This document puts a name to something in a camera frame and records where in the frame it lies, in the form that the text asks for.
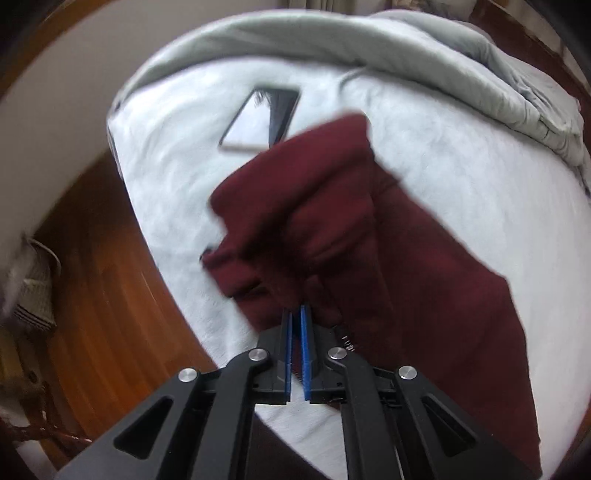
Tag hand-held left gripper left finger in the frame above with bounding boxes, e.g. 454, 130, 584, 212
54, 310, 293, 480

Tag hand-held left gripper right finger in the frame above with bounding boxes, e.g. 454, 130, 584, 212
300, 304, 541, 480

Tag maroon pants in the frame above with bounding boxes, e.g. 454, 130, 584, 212
199, 113, 542, 477

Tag white fluffy blanket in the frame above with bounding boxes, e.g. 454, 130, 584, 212
106, 69, 591, 472

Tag black smartphone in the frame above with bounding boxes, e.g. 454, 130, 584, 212
219, 86, 301, 153

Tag woven basket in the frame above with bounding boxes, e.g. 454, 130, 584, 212
11, 235, 63, 332

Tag grey duvet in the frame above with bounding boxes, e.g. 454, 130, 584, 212
111, 9, 591, 195

